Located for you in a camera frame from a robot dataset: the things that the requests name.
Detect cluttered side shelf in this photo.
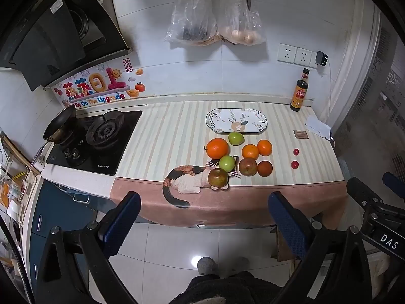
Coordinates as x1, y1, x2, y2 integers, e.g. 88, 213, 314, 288
0, 130, 42, 225

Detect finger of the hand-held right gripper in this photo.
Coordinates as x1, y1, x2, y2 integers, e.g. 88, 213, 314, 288
382, 172, 405, 198
346, 177, 384, 210

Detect dark frying pan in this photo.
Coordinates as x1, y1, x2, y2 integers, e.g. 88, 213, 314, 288
30, 104, 79, 168

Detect white charger cable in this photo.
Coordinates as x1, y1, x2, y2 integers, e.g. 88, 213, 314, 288
326, 59, 335, 148

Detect blue kitchen cabinet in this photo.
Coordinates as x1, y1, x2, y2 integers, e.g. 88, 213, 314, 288
30, 179, 95, 260

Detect oval floral ceramic plate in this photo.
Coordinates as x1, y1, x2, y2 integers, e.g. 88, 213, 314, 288
206, 108, 268, 134

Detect clear plastic bag dark contents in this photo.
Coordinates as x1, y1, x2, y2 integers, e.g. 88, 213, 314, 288
165, 0, 222, 46

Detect person's dark fleece clothing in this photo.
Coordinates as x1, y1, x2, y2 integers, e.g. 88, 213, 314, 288
169, 271, 285, 304

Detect black range hood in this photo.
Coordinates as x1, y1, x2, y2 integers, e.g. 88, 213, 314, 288
0, 0, 133, 92

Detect colourful printed box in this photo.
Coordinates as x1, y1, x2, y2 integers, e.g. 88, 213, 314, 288
52, 58, 147, 108

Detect clear plastic bag pale contents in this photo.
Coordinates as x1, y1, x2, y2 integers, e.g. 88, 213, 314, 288
215, 0, 266, 45

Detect brownish green round fruit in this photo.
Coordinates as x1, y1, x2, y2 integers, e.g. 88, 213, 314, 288
208, 168, 229, 191
238, 157, 258, 177

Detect patterned glass door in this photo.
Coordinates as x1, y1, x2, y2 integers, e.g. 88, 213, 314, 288
332, 6, 405, 178

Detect white folded paper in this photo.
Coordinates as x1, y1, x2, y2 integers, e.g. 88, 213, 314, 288
305, 115, 332, 138

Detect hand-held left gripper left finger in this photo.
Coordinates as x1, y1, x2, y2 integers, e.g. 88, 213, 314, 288
35, 191, 142, 304

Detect dark soy sauce bottle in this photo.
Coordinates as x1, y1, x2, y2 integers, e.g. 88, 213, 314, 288
290, 68, 309, 112

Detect striped cat print tablecloth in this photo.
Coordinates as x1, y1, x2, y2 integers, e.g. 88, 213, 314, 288
110, 101, 349, 230

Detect black gas stove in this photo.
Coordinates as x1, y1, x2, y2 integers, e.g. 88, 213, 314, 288
46, 110, 144, 176

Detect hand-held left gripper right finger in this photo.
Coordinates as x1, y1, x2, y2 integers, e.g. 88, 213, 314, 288
268, 191, 373, 304

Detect white wall socket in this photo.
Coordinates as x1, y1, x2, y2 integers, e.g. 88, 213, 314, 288
278, 43, 298, 63
294, 47, 314, 66

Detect medium orange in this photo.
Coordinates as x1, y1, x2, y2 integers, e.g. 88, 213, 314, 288
257, 140, 273, 157
242, 144, 259, 160

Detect large orange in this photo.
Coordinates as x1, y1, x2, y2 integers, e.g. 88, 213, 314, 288
206, 138, 230, 159

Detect dark reddish orange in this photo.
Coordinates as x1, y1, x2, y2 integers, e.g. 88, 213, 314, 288
257, 160, 273, 177

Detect person's grey slipper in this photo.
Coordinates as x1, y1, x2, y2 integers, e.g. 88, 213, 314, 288
198, 256, 219, 276

